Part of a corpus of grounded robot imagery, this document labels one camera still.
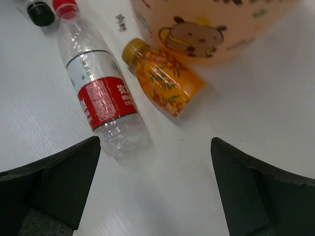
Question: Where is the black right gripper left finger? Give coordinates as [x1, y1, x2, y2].
[0, 136, 101, 236]

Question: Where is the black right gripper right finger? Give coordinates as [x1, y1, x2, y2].
[211, 138, 315, 236]

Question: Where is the red label clear water bottle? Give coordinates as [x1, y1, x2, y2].
[52, 0, 149, 159]

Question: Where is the orange juice bottle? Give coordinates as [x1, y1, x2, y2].
[122, 38, 205, 118]

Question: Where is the black label clear bottle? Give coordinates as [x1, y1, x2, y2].
[25, 0, 55, 27]

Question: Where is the peach cartoon plastic bin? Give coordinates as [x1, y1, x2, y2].
[130, 0, 299, 64]

